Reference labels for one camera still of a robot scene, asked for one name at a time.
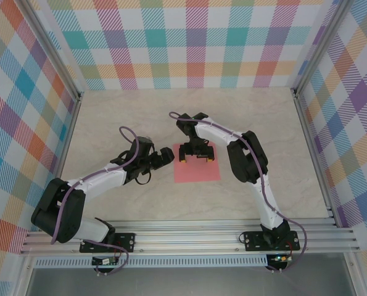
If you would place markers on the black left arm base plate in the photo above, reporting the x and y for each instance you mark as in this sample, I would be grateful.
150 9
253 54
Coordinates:
126 242

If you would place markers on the aluminium frame leg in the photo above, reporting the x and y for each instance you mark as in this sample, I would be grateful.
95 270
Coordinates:
354 277
24 277

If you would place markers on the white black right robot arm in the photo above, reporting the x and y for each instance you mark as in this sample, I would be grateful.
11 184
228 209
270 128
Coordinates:
263 197

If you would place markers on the pink cloth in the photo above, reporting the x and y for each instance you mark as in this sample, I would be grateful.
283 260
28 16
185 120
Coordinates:
195 172

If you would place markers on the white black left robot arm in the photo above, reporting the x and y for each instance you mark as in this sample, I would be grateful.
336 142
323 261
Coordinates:
103 179

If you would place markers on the aluminium corner post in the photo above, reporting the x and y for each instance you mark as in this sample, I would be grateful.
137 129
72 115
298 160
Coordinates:
322 49
52 52

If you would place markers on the aluminium side rail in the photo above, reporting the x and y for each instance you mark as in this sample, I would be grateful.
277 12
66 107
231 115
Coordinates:
63 160
315 160

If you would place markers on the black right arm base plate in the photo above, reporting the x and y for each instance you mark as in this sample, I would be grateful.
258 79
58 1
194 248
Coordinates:
254 245

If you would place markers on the aluminium mounting rail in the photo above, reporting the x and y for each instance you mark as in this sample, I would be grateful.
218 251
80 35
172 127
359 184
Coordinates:
186 237

